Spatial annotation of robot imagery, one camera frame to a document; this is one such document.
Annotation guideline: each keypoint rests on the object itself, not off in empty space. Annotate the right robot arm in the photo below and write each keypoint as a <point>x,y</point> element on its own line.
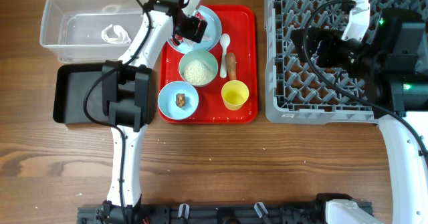
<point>396,90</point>

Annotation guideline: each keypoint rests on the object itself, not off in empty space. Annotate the grey dishwasher rack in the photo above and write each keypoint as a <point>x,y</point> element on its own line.
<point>293,93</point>

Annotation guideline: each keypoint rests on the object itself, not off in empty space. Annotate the small light blue bowl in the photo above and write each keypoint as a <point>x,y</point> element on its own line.
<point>167,98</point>

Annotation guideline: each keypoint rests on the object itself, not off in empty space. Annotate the clear plastic waste bin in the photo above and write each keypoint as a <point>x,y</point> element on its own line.
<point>72,28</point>

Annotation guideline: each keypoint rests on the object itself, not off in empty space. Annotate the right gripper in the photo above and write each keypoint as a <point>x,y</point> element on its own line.
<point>331,39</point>

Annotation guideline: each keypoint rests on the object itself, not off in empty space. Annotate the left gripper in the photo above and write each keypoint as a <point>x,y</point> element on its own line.
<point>190,31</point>

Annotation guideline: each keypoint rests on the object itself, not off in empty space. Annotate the yellow cup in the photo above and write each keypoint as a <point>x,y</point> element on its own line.
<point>234,94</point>

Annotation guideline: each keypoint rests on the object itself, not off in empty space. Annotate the green bowl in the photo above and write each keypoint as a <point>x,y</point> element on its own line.
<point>198,55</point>

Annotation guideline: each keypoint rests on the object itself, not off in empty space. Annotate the large light blue plate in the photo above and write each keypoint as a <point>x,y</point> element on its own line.
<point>211,35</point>

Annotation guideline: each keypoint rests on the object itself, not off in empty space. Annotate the brown food scrap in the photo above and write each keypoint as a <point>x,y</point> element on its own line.
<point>180,100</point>

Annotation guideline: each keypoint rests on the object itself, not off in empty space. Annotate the white plastic spoon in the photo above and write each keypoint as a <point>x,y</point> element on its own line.
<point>224,43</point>

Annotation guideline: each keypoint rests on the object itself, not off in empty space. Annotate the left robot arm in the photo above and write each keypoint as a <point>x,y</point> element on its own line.
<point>162,20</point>

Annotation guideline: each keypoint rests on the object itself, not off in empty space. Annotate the black waste tray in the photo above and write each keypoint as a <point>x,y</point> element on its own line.
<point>80,93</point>

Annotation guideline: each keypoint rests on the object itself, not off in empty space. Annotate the white rice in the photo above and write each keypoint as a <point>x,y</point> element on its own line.
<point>198,72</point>

